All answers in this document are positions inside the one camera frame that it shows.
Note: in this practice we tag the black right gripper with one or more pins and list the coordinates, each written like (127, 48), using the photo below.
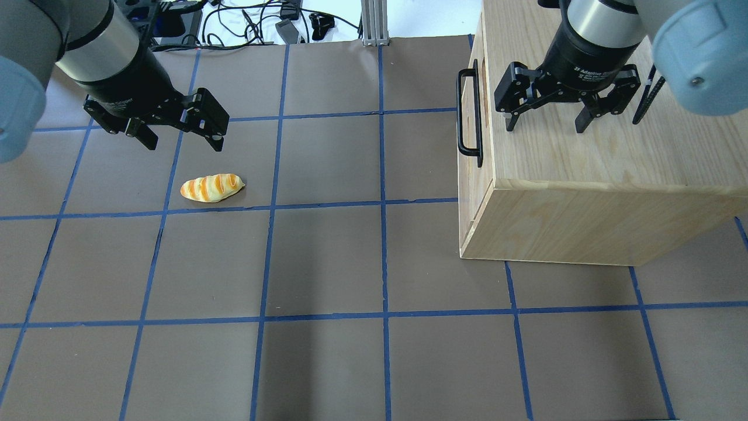
(590, 58)

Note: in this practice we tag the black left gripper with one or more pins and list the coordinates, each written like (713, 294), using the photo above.
(130, 80)

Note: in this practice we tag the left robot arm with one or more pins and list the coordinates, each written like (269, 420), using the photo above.
(88, 38)

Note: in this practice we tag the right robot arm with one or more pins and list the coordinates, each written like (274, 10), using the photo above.
(698, 48)

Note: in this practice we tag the wooden drawer cabinet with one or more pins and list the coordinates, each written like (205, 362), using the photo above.
(617, 194)

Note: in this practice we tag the toy bread loaf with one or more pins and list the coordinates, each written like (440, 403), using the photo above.
(211, 188)

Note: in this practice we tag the black power adapter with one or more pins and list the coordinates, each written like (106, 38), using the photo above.
(288, 32)

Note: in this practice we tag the brown paper table mat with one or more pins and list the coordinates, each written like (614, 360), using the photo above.
(330, 287)

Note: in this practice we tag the aluminium frame post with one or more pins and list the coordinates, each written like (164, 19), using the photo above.
(374, 28)

